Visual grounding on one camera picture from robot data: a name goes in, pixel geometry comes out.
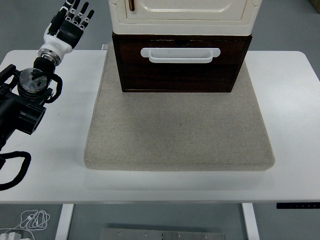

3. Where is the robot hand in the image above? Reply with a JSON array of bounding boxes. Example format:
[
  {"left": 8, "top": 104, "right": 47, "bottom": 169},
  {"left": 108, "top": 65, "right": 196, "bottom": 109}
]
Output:
[{"left": 42, "top": 0, "right": 95, "bottom": 55}]

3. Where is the dark drawer with white handle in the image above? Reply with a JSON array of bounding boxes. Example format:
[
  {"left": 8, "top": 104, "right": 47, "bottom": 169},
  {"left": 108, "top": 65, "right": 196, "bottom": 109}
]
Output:
[{"left": 117, "top": 39, "right": 248, "bottom": 90}]

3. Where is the dark wooden drawer housing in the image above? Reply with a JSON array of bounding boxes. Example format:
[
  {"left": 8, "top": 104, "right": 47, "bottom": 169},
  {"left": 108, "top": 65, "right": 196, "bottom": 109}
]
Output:
[{"left": 111, "top": 31, "right": 253, "bottom": 94}]

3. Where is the beige fabric mat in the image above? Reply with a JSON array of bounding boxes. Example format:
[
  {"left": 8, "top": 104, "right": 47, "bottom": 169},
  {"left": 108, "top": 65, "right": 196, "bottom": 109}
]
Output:
[{"left": 83, "top": 42, "right": 276, "bottom": 172}]

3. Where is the white table leg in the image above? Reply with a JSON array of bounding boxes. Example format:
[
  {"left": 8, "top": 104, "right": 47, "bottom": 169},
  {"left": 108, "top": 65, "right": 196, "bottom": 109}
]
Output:
[
  {"left": 241, "top": 202, "right": 261, "bottom": 240},
  {"left": 54, "top": 203, "right": 75, "bottom": 240}
]

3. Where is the white power adapter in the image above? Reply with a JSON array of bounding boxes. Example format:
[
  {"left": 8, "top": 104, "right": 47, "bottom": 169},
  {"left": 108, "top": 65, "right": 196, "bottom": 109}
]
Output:
[{"left": 1, "top": 231, "right": 22, "bottom": 240}]

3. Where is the black table control panel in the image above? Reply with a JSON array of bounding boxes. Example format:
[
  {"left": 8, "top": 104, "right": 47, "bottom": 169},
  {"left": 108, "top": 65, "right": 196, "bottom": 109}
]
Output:
[{"left": 276, "top": 202, "right": 320, "bottom": 210}]

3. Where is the white cable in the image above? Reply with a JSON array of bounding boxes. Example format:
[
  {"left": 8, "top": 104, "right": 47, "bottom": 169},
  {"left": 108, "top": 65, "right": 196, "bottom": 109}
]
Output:
[{"left": 0, "top": 209, "right": 51, "bottom": 240}]

